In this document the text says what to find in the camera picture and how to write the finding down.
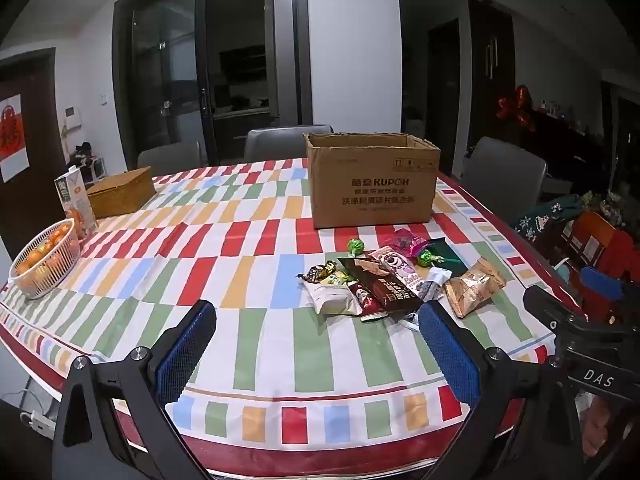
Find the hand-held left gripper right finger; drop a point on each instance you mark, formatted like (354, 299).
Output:
(447, 355)

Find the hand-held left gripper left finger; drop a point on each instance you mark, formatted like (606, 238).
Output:
(182, 355)

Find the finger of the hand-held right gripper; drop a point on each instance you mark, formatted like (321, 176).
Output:
(600, 281)
(550, 307)

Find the pink bear snack packet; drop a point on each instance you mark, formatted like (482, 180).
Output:
(397, 262)

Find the green lollipop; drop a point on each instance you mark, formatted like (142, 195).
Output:
(356, 246)
(426, 258)

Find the foil twist candy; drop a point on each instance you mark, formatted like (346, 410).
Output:
(315, 274)

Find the brown cardboard box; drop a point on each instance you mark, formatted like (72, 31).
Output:
(372, 190)

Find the red orange box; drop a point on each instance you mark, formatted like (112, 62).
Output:
(597, 240)

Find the small silver sachet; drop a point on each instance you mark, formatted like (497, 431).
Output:
(411, 321)

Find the white and black sachet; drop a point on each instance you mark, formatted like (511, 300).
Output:
(436, 282)

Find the gold crinkled snack packet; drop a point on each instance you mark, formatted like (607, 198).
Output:
(472, 285)

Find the green patterned cloth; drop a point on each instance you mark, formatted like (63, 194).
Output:
(545, 216)

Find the dark brown snack packet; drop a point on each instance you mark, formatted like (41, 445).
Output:
(387, 287)

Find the small red snack packet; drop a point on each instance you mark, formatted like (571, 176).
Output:
(367, 305)

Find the dark green snack packet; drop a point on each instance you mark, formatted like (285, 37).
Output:
(446, 250)

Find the pink candy packet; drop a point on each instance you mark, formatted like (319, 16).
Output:
(407, 241)

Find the white snack packet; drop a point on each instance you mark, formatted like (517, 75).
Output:
(330, 298)

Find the yellow green wrapped candy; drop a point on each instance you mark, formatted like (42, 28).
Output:
(338, 278)

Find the colourful striped tablecloth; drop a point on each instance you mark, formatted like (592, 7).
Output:
(250, 240)

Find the dark sideboard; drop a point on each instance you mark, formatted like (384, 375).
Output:
(565, 150)

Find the grey dining chair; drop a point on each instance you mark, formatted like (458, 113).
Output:
(280, 142)
(505, 170)
(170, 156)

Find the white plastic basket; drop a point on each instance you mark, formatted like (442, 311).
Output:
(47, 280)

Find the white power strip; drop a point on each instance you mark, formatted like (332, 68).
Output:
(41, 422)

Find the pile of oranges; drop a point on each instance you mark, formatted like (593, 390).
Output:
(50, 250)

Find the woven straw box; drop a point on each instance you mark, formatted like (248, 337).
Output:
(122, 192)

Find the juice carton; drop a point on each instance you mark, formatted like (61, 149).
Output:
(75, 195)

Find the red foil balloon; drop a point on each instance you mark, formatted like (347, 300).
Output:
(517, 105)

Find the white shoe rack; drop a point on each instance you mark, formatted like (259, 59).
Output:
(90, 162)

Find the tall dark wardrobe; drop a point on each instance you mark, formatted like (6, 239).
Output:
(492, 70)

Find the dark interior door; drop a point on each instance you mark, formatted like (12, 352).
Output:
(444, 80)

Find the red paper door poster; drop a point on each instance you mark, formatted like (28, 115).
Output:
(11, 135)

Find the dark framed sliding glass door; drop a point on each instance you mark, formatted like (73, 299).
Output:
(165, 75)

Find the dark wooden door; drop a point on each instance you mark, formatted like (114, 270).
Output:
(42, 110)

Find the silver refrigerator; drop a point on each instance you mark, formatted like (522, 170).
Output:
(281, 60)

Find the white wall intercom panel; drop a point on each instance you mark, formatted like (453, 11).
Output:
(73, 116)

